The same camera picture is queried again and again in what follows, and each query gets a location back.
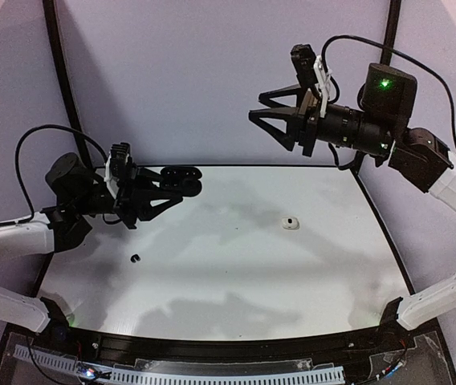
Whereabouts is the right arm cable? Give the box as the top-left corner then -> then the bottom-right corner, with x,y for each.
320,34 -> 456,181

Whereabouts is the black earbud charging case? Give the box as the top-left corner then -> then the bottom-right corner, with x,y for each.
160,166 -> 202,197

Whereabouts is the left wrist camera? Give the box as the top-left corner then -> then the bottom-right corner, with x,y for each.
108,142 -> 132,179

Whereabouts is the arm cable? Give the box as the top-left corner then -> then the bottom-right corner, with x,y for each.
320,34 -> 456,181
0,124 -> 111,229

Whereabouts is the black front frame rail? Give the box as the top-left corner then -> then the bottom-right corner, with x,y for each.
68,327 -> 385,363

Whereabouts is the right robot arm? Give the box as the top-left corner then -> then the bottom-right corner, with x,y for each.
248,63 -> 456,212

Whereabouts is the left black frame post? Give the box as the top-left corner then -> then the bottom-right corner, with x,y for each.
42,0 -> 92,165

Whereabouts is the white slotted cable duct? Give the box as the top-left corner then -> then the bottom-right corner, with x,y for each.
12,344 -> 345,385

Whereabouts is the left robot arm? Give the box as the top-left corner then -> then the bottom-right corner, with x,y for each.
0,152 -> 201,333

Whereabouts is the white earbud charging case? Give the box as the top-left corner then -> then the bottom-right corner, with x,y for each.
281,217 -> 300,230

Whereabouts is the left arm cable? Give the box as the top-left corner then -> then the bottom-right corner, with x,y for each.
0,124 -> 111,229

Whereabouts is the black earbud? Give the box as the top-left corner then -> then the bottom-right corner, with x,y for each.
130,254 -> 140,263

